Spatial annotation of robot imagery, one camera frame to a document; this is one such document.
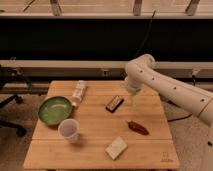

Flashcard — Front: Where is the clear plastic bottle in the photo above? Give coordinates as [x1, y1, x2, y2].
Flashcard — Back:
[71, 80, 87, 107]

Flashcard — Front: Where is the beige rectangular sponge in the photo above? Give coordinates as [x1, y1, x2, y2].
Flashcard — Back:
[105, 137, 127, 160]

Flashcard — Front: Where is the green ceramic bowl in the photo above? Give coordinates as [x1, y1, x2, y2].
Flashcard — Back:
[38, 96, 73, 126]

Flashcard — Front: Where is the black hanging cable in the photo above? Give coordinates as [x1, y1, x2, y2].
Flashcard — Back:
[134, 9, 157, 58]

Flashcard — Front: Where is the black floor cable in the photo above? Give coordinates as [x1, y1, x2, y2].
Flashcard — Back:
[166, 112, 194, 123]

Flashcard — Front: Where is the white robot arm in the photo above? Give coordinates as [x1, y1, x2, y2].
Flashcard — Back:
[124, 54, 213, 147]

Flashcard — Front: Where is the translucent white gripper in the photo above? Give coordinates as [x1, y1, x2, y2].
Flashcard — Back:
[124, 83, 141, 104]

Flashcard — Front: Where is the red chili pepper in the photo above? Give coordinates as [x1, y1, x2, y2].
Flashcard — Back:
[128, 121, 149, 135]

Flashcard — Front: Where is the white ceramic cup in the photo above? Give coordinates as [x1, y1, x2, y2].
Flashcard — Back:
[58, 119, 79, 143]

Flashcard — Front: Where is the dark brown rectangular eraser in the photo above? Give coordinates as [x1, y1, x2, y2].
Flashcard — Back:
[105, 96, 124, 113]

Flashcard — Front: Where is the black office chair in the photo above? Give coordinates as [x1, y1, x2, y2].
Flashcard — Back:
[0, 66, 27, 137]

